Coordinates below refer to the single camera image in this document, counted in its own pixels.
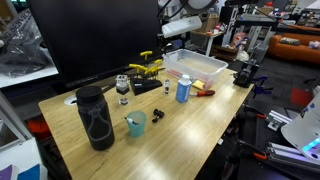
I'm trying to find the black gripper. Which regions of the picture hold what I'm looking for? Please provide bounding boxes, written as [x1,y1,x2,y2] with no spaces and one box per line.
[163,35,177,54]

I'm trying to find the clear plastic storage box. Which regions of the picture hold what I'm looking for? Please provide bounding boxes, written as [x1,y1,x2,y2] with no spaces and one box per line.
[162,48,230,90]

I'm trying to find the red box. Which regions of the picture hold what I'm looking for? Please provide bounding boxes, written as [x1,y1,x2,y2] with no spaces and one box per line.
[289,87,314,108]

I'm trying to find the white box with books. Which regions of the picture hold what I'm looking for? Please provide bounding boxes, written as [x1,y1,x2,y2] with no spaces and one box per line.
[0,137,49,180]

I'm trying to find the white side table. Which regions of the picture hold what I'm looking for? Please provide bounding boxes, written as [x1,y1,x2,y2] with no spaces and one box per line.
[190,29,226,57]

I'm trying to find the small clear glass jar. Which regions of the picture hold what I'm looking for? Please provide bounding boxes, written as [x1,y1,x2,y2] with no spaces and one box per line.
[163,78,172,96]

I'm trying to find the black hex key stand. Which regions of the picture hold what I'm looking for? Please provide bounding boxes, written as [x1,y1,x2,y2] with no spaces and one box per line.
[129,76,164,97]

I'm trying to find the white blue plastic bottle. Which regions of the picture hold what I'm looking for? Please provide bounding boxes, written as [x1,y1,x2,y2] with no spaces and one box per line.
[175,74,193,104]

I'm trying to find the yellow sticky note pad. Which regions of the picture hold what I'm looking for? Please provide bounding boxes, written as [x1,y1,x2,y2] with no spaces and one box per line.
[192,79,206,91]

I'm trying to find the clear black grinder jar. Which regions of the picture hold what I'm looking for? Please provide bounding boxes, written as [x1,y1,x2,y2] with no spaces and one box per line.
[115,74,131,106]

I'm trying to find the large black monitor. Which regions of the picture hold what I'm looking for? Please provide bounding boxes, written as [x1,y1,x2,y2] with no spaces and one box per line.
[26,0,165,90]

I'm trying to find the small black clip part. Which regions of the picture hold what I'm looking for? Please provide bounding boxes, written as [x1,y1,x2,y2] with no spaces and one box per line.
[151,108,166,124]

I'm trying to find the black table vise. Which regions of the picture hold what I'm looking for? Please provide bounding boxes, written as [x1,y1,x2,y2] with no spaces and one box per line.
[232,60,260,89]

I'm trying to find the black white marker pen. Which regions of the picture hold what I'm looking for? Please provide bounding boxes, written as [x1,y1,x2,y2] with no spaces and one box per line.
[124,116,140,126]

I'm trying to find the teal plastic cup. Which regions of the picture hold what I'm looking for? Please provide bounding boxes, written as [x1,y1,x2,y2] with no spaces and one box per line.
[125,110,147,138]

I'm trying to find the blue spring clamp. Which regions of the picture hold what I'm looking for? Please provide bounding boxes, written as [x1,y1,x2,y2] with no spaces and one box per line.
[252,75,275,98]

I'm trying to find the black insulated water bottle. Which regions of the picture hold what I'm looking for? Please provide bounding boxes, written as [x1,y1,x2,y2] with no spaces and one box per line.
[75,85,116,152]

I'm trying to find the round desk grommet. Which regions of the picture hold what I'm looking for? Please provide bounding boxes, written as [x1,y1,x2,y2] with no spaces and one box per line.
[63,94,79,107]

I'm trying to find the orange sofa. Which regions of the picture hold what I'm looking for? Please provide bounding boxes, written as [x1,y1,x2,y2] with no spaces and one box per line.
[267,23,320,66]

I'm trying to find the grey printed plastic bag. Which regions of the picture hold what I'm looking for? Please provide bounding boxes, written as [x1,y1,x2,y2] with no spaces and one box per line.
[0,9,54,79]

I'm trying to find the orange bin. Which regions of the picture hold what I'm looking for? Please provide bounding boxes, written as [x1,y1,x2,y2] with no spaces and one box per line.
[25,117,49,143]

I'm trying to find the white base with blue light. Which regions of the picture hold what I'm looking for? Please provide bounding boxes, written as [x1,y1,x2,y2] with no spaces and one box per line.
[280,85,320,165]

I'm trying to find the long aluminium extrusion rails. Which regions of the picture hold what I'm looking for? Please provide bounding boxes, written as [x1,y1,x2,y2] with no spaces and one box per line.
[265,141,320,174]

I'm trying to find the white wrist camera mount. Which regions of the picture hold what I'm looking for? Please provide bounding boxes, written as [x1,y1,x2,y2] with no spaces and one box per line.
[161,15,203,39]

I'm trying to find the tall yellow T-handle hex key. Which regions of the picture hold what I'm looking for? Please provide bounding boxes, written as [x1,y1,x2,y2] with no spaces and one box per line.
[153,58,164,79]

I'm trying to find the tallest yellow T-handle hex key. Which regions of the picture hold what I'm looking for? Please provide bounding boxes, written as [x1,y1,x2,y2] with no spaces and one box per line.
[139,50,154,79]

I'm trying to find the large orange-handled pliers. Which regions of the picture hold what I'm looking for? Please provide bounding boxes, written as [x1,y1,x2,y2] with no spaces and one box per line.
[167,69,188,81]

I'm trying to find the small orange-handled pliers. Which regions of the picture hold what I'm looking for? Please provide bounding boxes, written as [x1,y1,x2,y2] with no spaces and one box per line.
[189,89,217,99]

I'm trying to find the aluminium corner bracket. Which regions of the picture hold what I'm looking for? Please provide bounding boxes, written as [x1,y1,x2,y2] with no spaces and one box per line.
[267,109,292,132]

